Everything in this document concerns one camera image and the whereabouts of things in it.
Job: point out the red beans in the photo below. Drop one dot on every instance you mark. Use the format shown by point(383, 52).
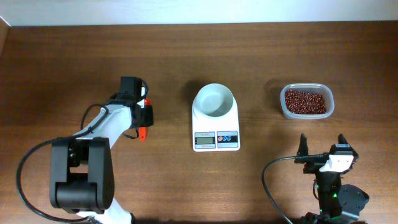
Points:
point(299, 102)

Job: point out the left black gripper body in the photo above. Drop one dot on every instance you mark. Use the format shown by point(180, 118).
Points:
point(148, 119)

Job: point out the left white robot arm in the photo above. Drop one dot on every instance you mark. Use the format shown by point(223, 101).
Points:
point(81, 173)

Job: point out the white digital kitchen scale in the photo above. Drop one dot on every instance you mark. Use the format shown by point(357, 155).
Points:
point(215, 127)

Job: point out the orange measuring scoop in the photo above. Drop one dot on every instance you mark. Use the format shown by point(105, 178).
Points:
point(143, 131)

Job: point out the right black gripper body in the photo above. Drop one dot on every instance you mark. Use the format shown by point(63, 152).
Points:
point(323, 179)

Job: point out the white round bowl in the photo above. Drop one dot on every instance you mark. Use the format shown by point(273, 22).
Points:
point(213, 100)

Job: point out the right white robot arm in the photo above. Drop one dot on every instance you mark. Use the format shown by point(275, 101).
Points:
point(338, 203)

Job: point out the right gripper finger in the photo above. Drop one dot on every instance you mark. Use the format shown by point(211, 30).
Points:
point(303, 146)
point(343, 148)

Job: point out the clear plastic container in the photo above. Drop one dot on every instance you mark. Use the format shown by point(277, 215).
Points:
point(309, 88)

